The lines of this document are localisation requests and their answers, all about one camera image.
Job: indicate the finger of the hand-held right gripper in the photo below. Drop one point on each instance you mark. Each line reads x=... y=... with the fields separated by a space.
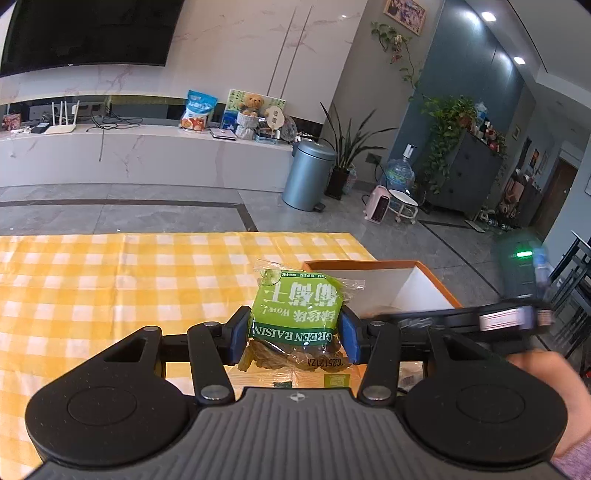
x=415 y=321

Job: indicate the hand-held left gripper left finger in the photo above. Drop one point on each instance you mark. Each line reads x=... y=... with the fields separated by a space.
x=242 y=337

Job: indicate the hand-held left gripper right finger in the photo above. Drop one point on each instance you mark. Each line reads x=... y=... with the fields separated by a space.
x=351 y=337

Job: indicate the orange cardboard box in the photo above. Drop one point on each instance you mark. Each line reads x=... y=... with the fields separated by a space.
x=429 y=295

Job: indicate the green raisin packet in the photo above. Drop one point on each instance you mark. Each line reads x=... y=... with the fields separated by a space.
x=295 y=304

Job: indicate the person's right forearm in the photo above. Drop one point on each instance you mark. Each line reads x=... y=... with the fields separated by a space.
x=575 y=461

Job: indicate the person's right hand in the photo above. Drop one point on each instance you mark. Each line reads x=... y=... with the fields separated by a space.
x=554 y=397

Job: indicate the black chair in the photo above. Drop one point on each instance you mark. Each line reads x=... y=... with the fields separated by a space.
x=572 y=286

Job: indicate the small pink white heater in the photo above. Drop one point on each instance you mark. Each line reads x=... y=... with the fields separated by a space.
x=377 y=207

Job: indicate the white round stool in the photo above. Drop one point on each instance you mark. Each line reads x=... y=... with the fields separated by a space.
x=402 y=198

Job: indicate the blue water jug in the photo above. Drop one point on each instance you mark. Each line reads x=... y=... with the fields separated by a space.
x=399 y=173

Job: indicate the grey drawer cabinet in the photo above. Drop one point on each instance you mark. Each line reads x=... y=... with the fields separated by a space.
x=471 y=175

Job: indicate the long-leaf potted plant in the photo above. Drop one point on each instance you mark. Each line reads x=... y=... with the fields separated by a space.
x=339 y=182

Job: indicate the yellow checkered tablecloth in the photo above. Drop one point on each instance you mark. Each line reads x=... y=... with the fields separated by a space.
x=92 y=286

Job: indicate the grey metal trash can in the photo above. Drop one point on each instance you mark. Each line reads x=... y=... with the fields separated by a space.
x=307 y=177

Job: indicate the white marble media console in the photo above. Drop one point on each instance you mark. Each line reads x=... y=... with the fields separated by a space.
x=161 y=157

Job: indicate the trailing ivy plant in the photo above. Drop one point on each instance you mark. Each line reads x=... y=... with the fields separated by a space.
x=445 y=120

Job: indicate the round paper fan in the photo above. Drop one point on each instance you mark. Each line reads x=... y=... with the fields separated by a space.
x=275 y=119

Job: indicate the blue snack bag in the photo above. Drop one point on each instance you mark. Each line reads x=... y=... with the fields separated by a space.
x=198 y=113

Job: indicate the brown teddy bear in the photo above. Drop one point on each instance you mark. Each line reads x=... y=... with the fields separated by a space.
x=251 y=104

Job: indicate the teddy bear with box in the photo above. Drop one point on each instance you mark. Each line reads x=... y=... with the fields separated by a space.
x=232 y=104

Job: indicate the white wifi router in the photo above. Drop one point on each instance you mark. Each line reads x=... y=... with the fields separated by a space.
x=62 y=128

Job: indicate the hanging wall vine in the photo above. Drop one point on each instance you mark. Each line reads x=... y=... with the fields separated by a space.
x=397 y=46

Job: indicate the framed wall picture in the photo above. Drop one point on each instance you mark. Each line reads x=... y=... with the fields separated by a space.
x=406 y=14

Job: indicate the black wall television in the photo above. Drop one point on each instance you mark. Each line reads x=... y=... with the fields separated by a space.
x=83 y=32

